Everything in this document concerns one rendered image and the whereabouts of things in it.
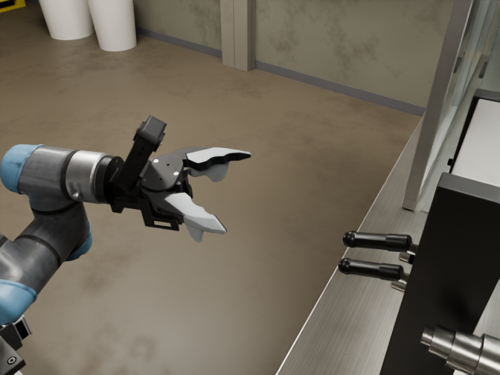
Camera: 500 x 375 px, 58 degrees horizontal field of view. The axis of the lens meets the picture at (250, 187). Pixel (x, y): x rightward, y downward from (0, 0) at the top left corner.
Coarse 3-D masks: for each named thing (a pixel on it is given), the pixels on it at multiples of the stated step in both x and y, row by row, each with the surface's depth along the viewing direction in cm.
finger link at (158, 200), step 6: (144, 192) 60; (150, 192) 60; (156, 192) 60; (162, 192) 60; (150, 198) 59; (156, 198) 59; (162, 198) 59; (156, 204) 58; (162, 204) 58; (168, 204) 58; (156, 210) 59; (162, 210) 58; (168, 210) 57; (174, 210) 57; (180, 216) 57
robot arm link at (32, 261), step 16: (0, 240) 60; (16, 240) 64; (32, 240) 64; (0, 256) 59; (16, 256) 61; (32, 256) 63; (48, 256) 64; (0, 272) 59; (16, 272) 60; (32, 272) 62; (48, 272) 64; (0, 288) 58; (16, 288) 59; (32, 288) 61; (0, 304) 57; (16, 304) 59; (0, 320) 59; (16, 320) 60
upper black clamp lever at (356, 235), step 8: (352, 232) 34; (360, 232) 34; (344, 240) 34; (352, 240) 34; (360, 240) 34; (368, 240) 33; (376, 240) 33; (384, 240) 32; (392, 240) 32; (400, 240) 32; (408, 240) 32; (368, 248) 34; (376, 248) 33; (384, 248) 33; (392, 248) 32; (400, 248) 32; (408, 248) 32
